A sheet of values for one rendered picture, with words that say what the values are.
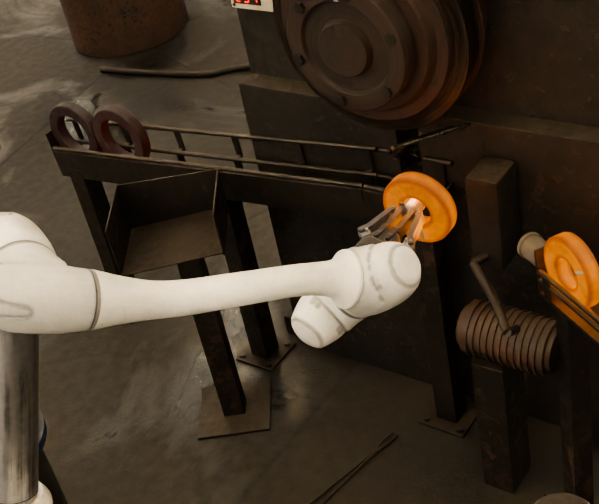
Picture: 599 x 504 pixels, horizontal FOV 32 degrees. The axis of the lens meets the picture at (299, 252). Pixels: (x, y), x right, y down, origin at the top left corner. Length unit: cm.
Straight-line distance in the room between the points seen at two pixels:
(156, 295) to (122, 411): 140
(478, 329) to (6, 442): 101
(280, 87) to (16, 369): 106
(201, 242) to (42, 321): 98
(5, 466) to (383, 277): 77
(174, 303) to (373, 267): 33
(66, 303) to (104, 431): 144
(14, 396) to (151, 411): 120
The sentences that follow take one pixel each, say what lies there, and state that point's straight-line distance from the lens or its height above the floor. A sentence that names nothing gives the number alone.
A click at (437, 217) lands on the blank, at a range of 213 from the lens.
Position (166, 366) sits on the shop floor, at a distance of 322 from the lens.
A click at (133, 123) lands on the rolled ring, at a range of 293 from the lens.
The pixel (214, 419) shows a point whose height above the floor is 1.
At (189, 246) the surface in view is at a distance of 260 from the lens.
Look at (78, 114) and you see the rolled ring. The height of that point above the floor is 73.
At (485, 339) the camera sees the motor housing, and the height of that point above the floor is 50.
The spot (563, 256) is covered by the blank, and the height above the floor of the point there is 75.
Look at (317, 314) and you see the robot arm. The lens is 188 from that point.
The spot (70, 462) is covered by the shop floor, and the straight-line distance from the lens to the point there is 305.
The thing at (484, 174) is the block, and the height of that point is 80.
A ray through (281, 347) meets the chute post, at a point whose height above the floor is 1.
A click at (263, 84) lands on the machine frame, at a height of 87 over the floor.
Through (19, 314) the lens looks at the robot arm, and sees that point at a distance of 167.
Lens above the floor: 205
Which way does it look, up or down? 36 degrees down
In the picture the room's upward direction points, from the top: 13 degrees counter-clockwise
